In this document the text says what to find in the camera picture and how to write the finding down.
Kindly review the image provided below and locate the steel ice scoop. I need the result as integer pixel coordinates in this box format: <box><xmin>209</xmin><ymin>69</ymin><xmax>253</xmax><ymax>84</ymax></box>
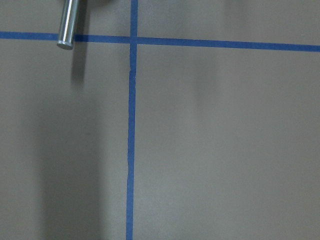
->
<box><xmin>57</xmin><ymin>0</ymin><xmax>80</xmax><ymax>50</ymax></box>

